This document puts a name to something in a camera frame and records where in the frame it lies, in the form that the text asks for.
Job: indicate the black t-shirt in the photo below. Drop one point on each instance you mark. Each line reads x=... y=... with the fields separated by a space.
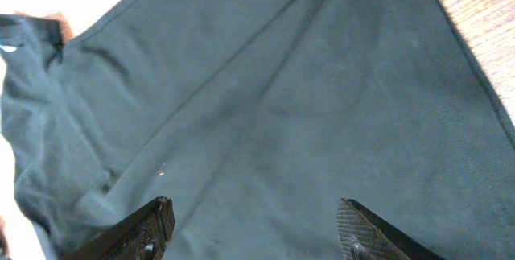
x=256 y=117

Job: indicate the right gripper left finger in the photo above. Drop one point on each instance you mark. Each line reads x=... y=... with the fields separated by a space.
x=143 y=235

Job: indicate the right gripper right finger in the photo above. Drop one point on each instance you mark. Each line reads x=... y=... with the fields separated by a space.
x=364 y=235

